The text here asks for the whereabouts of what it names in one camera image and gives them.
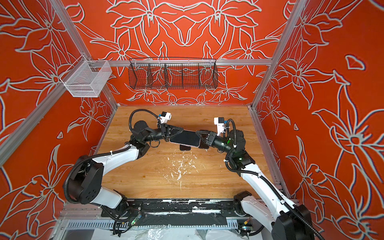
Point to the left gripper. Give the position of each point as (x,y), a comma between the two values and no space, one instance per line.
(166,131)

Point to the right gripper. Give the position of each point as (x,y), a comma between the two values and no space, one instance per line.
(210,140)

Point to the purple phone case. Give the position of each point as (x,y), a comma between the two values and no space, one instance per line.
(186,138)

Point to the dark phone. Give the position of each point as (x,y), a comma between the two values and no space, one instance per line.
(203,134)

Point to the black phone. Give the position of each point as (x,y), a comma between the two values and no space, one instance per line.
(185,148)

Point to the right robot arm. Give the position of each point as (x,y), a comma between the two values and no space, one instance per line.
(279,215)

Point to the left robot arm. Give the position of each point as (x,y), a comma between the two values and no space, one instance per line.
(83,185)

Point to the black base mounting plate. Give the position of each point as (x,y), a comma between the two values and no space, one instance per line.
(144,207)

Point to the clear plastic bin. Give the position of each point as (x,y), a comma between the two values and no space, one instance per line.
(86,79)

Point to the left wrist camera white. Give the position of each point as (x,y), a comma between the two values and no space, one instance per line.
(164,117)

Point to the black wire basket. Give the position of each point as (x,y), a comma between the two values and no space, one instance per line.
(173,74)

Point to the white cable duct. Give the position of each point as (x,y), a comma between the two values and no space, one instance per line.
(108,225)

